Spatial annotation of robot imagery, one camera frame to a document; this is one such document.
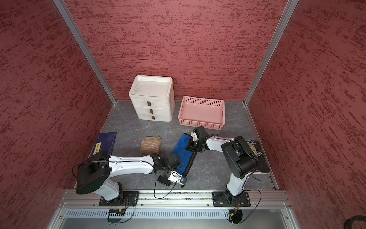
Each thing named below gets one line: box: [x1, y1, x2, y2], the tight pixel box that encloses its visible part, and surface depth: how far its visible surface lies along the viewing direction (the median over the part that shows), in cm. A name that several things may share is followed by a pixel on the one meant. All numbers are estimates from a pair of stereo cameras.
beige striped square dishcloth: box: [140, 135, 162, 155], surface depth 94 cm
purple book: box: [91, 131, 118, 157], surface depth 97 cm
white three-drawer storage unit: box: [128, 74, 175, 122], surface depth 97 cm
